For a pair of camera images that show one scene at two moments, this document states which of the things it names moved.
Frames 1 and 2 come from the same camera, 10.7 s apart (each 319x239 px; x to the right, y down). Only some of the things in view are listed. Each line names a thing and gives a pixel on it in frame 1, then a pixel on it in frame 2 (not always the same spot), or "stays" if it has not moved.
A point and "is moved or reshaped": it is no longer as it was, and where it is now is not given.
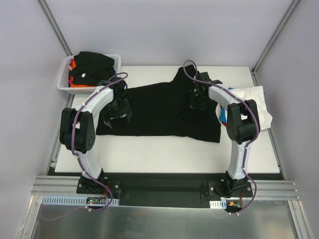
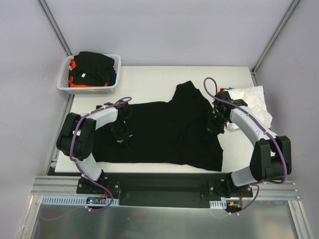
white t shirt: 255,93 stays
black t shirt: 163,108 is moved or reshaped
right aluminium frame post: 293,5 stays
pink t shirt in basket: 71,78 stays
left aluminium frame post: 55,28 stays
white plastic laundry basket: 63,81 stays
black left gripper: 117,115 -> 122,136
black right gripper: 197,105 -> 215,127
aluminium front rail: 277,190 stays
